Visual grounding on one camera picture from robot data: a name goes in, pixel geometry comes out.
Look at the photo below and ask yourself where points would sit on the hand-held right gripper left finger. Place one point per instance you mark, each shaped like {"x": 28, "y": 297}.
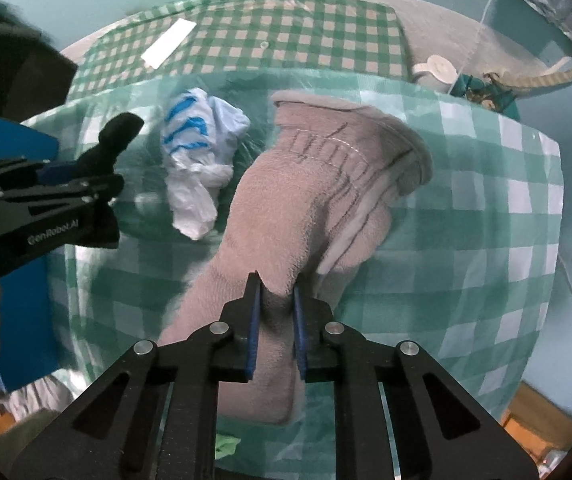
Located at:
{"x": 253, "y": 320}

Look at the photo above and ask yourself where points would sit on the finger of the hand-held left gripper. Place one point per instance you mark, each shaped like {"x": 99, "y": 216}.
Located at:
{"x": 21, "y": 169}
{"x": 66, "y": 191}

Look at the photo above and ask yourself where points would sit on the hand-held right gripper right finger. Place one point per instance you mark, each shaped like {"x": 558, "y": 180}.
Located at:
{"x": 300, "y": 330}

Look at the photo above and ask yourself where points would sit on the black sock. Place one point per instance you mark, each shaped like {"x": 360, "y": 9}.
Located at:
{"x": 116, "y": 132}

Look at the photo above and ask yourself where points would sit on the blue cardboard box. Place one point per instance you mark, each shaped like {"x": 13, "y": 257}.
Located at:
{"x": 31, "y": 310}

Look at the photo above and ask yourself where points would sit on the beige fuzzy sock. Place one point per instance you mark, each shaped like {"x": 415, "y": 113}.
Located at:
{"x": 276, "y": 200}

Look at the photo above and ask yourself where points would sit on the small green cloth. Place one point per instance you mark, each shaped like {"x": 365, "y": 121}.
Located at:
{"x": 227, "y": 447}

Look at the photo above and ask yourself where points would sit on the white blue striped sock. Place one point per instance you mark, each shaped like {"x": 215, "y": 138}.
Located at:
{"x": 196, "y": 160}

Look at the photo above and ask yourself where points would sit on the pile of pale clothes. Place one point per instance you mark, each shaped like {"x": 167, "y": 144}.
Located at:
{"x": 41, "y": 395}

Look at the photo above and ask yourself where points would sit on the white paper sheet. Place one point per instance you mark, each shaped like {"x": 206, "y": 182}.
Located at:
{"x": 168, "y": 42}

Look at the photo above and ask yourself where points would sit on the olive green pants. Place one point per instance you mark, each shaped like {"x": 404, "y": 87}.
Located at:
{"x": 36, "y": 440}

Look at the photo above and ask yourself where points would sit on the green checked bedsheet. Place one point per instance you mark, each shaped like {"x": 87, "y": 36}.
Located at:
{"x": 291, "y": 35}

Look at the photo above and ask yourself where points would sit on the white round device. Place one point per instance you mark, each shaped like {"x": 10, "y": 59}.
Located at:
{"x": 438, "y": 67}

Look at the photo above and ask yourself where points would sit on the teal patterned cloth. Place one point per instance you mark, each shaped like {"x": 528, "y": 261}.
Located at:
{"x": 486, "y": 92}

